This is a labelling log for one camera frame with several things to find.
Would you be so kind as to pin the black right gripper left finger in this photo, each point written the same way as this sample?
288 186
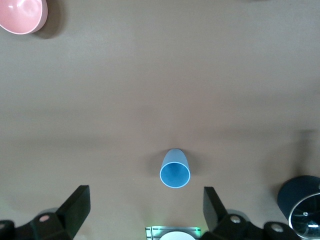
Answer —
72 212

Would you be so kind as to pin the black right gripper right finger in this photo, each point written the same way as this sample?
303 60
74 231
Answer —
215 215

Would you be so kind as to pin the blue plastic cup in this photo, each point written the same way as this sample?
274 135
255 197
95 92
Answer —
172 156

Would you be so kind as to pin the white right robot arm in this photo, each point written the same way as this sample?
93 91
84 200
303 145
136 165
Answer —
175 236

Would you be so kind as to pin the glass pot lid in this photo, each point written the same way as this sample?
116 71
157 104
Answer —
307 217

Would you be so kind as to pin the brown table cloth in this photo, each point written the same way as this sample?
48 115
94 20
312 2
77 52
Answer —
150 75

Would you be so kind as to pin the pink bowl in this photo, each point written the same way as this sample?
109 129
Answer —
20 15

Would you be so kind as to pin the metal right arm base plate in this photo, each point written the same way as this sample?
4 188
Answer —
152 232

